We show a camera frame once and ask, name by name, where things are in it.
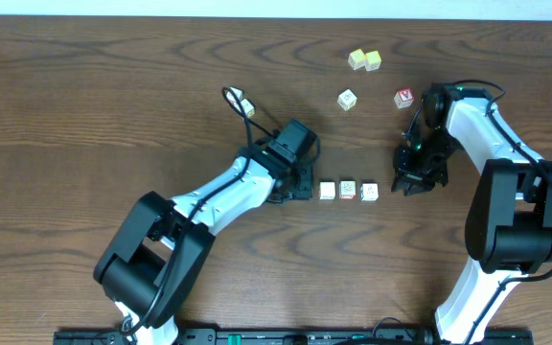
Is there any wooden block red side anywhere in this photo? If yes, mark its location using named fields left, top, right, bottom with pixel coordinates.
left=360, top=183, right=380, bottom=201

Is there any wooden block plain top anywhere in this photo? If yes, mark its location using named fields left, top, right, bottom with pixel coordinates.
left=319, top=181, right=336, bottom=200

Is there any wooden block soccer ball A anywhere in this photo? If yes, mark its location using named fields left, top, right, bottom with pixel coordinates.
left=339, top=180, right=357, bottom=199

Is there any wooden block yellow K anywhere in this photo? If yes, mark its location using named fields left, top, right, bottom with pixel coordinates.
left=241, top=99, right=255, bottom=118

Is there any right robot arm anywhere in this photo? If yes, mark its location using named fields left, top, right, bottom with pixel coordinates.
left=391, top=80, right=552, bottom=344

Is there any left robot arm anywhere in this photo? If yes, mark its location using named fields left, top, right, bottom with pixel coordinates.
left=93, top=145, right=311, bottom=344

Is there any red V wooden block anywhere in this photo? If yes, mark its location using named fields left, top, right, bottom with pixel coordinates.
left=394, top=88, right=414, bottom=109

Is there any wooden block red print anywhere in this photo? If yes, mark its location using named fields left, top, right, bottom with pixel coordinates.
left=225, top=87, right=244, bottom=104

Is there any yellow framed wooden block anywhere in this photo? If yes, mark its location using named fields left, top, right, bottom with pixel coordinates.
left=364, top=51, right=382, bottom=72

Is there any wooden block yellow print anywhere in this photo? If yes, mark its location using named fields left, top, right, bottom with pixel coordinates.
left=348, top=49, right=366, bottom=70

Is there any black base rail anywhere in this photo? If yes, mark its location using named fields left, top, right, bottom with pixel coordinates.
left=53, top=326, right=536, bottom=345

